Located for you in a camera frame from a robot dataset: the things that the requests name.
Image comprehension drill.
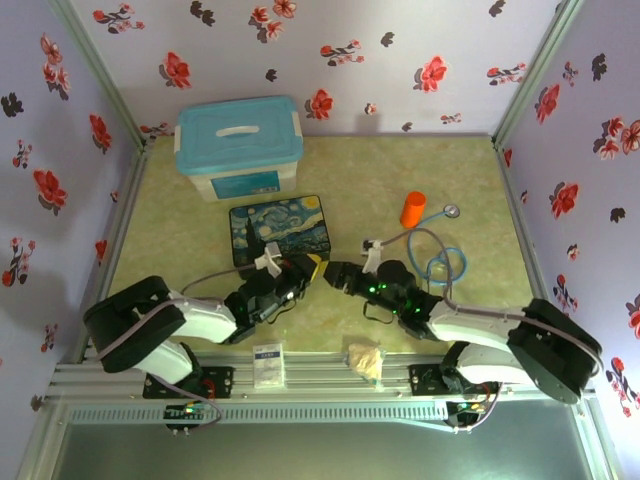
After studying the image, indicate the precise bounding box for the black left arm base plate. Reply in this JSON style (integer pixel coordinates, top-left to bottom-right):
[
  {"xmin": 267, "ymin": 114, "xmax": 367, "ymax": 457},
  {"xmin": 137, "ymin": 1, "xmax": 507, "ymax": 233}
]
[{"xmin": 143, "ymin": 365, "xmax": 236, "ymax": 400}]

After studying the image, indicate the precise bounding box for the blue tube stethoscope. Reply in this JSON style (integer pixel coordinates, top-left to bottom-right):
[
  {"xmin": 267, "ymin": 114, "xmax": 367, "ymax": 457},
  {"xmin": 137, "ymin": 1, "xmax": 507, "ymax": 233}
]
[{"xmin": 406, "ymin": 203, "xmax": 469, "ymax": 289}]

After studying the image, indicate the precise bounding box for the perforated grey cable duct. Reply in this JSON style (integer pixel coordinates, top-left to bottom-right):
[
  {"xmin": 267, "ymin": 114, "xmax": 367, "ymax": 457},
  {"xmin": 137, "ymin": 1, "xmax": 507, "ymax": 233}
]
[{"xmin": 67, "ymin": 403, "xmax": 450, "ymax": 427}]

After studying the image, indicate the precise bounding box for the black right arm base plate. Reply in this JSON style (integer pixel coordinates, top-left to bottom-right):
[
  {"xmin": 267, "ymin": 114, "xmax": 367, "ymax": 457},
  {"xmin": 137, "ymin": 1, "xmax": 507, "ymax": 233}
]
[{"xmin": 408, "ymin": 363, "xmax": 504, "ymax": 397}]

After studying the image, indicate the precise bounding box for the small clear packet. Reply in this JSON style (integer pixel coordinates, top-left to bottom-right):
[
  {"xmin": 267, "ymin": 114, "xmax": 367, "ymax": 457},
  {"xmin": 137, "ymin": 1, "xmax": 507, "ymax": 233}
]
[{"xmin": 251, "ymin": 342, "xmax": 287, "ymax": 391}]

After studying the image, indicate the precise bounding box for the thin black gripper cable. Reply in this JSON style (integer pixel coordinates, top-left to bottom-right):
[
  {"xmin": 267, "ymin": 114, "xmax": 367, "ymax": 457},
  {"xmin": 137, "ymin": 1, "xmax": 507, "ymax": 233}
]
[{"xmin": 360, "ymin": 298, "xmax": 397, "ymax": 324}]

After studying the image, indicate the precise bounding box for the aluminium frame post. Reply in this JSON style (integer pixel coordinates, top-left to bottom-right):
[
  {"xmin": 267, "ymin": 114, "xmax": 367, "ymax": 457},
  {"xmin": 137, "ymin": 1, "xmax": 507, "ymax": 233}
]
[{"xmin": 491, "ymin": 0, "xmax": 587, "ymax": 151}]

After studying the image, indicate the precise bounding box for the aluminium mounting rail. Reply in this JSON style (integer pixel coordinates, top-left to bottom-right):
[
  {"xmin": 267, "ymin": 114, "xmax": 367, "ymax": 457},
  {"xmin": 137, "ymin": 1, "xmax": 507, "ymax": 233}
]
[{"xmin": 48, "ymin": 352, "xmax": 597, "ymax": 402}]

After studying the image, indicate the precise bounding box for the blue lidded plastic storage box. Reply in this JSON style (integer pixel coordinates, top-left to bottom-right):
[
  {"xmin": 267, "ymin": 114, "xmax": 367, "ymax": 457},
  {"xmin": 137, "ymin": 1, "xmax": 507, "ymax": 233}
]
[{"xmin": 173, "ymin": 95, "xmax": 305, "ymax": 203}]

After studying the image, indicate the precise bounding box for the crumpled beige wrapper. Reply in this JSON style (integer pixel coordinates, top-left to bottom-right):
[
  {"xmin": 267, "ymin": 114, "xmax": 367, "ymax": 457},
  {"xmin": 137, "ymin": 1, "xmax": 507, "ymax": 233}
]
[{"xmin": 343, "ymin": 342, "xmax": 389, "ymax": 389}]

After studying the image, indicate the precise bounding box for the orange cylinder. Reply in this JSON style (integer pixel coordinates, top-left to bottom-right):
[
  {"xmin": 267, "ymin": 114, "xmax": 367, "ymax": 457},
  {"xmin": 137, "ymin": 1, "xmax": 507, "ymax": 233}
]
[{"xmin": 399, "ymin": 191, "xmax": 428, "ymax": 230}]

